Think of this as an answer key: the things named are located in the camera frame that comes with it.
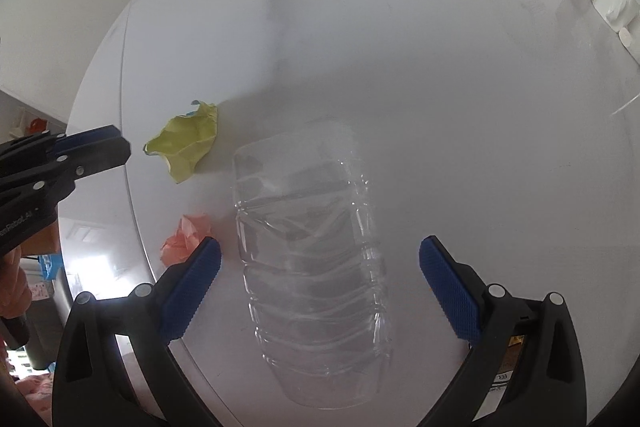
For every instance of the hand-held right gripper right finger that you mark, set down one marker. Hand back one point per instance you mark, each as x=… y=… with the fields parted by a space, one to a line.
x=450 y=292

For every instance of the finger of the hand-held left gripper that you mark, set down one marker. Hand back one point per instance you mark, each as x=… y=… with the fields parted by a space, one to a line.
x=85 y=139
x=100 y=159

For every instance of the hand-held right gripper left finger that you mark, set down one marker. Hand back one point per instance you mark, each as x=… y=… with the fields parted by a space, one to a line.
x=192 y=292

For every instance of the clear plastic bottle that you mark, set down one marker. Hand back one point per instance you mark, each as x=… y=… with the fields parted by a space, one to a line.
x=310 y=257

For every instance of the person's left hand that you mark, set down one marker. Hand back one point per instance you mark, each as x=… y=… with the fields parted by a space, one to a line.
x=15 y=287

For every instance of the blue bag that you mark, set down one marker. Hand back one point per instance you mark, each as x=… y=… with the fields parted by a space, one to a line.
x=50 y=266

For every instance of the pink crumpled paper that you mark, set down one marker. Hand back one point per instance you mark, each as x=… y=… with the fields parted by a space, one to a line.
x=181 y=239

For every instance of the yellow crumpled paper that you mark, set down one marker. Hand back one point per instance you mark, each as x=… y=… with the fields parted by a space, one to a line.
x=187 y=142

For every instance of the pink patterned cloth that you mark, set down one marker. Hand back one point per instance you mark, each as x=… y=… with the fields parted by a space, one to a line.
x=35 y=399

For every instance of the white bottle cap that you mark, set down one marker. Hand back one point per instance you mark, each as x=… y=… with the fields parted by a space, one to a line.
x=625 y=36

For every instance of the clear glass mug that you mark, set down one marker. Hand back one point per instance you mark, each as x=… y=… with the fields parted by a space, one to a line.
x=614 y=2

